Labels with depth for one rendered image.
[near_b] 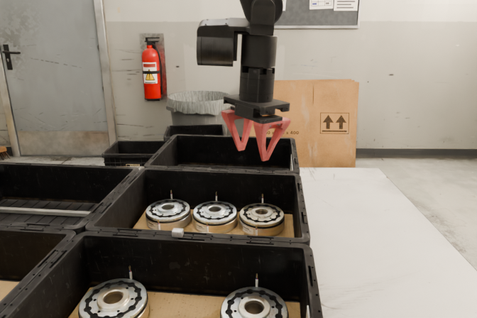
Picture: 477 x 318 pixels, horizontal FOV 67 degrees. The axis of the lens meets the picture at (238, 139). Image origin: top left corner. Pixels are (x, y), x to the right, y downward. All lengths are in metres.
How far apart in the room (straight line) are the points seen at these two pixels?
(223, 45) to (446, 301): 0.73
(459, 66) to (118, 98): 3.27
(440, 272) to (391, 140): 2.96
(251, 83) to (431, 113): 3.52
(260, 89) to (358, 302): 0.53
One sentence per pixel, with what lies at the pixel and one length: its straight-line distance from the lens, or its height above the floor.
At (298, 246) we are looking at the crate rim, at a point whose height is 0.93.
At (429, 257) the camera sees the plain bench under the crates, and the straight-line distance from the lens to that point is 1.10.
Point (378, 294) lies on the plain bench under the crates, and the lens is 0.93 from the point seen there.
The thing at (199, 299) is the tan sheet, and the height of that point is 0.83.
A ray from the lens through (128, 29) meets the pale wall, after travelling 3.65.
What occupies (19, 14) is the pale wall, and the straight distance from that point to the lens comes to 4.03.
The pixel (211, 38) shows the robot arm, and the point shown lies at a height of 1.25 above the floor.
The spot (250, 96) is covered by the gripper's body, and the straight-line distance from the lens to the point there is 0.58.
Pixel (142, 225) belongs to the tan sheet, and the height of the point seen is 0.83.
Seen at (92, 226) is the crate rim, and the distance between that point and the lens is 0.71.
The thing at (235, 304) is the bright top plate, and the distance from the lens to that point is 0.61.
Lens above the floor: 1.27
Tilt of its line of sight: 17 degrees down
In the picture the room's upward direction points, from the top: straight up
